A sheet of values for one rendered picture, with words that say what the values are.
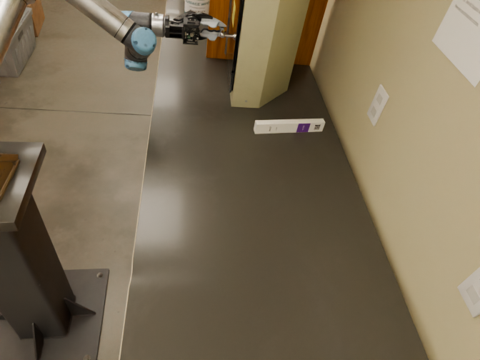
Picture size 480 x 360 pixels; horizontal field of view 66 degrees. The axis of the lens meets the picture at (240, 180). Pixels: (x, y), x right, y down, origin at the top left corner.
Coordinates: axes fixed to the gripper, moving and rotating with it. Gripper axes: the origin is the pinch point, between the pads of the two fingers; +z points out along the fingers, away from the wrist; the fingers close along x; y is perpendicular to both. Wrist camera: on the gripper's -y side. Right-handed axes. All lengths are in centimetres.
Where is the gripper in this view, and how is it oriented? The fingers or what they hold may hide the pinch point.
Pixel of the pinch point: (222, 28)
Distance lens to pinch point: 144.2
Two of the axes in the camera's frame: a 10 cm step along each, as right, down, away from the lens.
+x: 1.2, -6.9, -7.1
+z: 9.9, 0.3, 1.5
